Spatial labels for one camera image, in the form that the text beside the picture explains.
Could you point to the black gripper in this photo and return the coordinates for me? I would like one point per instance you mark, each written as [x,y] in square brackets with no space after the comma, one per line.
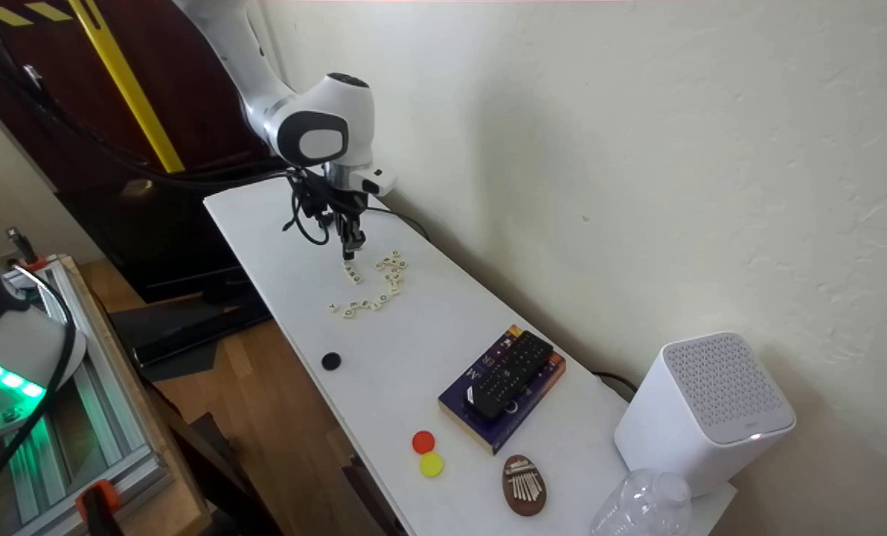
[336,214]

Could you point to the black remote control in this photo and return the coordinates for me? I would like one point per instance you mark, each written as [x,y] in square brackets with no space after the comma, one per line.
[497,389]

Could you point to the white green-lit device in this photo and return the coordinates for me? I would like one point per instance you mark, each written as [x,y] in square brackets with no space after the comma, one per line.
[33,342]

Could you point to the black round disc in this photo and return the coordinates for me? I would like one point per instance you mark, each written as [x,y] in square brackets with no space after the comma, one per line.
[332,361]

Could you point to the dark wooden cabinet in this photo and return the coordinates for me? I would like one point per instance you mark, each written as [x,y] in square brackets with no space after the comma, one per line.
[63,111]

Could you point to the red round disc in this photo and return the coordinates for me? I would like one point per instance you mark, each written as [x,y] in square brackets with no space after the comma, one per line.
[421,442]

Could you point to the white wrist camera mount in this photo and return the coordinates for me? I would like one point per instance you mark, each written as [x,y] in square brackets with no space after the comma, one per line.
[374,181]

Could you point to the yellow tape strip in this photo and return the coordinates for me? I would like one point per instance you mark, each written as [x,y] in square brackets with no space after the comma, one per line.
[125,83]

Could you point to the white cube speaker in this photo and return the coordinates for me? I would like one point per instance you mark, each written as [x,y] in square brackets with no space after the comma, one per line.
[704,412]

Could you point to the brown oval badge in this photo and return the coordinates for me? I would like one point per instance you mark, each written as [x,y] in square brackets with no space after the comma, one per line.
[521,488]

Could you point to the clear plastic bottle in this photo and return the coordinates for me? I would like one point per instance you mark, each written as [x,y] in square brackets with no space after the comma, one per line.
[643,506]

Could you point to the orange clamp handle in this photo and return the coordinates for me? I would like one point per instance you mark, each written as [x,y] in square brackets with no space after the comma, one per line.
[97,510]

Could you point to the yellow round disc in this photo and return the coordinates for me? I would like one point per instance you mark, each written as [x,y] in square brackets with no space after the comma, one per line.
[432,467]

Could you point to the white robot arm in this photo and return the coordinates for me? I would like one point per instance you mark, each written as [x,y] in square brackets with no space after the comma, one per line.
[322,135]

